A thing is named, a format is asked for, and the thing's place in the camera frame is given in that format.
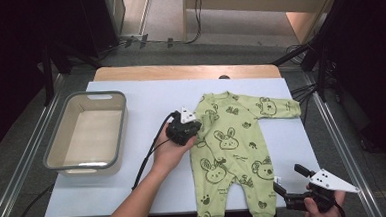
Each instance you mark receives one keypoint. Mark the black metal stand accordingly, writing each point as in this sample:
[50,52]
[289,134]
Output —
[321,78]
[48,82]

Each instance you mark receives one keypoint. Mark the aluminium floor rail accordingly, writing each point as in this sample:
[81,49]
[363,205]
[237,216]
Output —
[332,128]
[25,157]

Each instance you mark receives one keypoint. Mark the person's left hand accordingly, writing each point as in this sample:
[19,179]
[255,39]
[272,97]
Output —
[170,153]

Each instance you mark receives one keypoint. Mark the black floor bracket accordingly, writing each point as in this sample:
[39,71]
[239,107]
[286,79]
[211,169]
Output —
[170,43]
[143,41]

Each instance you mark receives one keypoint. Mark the dark curtain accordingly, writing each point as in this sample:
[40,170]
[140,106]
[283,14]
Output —
[372,62]
[11,64]

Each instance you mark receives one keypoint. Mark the dark round table grommet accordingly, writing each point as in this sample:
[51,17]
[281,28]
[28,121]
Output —
[223,77]

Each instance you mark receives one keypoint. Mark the green printed baby romper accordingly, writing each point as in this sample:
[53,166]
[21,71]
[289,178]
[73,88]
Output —
[230,153]

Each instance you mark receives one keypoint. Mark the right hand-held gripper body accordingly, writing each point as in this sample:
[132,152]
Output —
[328,183]

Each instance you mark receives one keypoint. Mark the beige basket with grey rim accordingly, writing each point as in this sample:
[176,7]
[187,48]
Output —
[92,134]

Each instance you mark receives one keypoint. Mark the white table mat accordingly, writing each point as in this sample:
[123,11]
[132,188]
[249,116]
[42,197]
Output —
[147,101]

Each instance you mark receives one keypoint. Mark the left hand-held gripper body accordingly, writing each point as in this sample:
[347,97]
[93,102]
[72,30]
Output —
[182,132]

